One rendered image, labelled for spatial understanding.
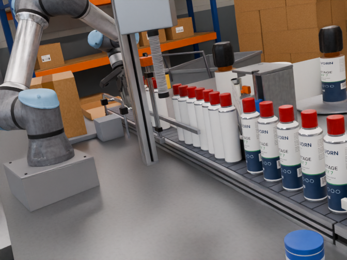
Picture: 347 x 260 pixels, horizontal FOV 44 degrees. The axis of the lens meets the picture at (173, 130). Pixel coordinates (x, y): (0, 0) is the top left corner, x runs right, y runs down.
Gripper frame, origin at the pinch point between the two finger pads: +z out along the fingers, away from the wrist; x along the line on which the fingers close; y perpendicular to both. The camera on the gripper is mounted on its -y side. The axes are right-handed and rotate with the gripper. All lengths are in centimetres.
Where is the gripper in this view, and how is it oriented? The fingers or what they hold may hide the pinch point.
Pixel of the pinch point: (127, 105)
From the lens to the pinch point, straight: 193.1
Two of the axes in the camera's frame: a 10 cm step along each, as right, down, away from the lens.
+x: -3.2, 3.4, 8.9
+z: 3.1, 9.2, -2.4
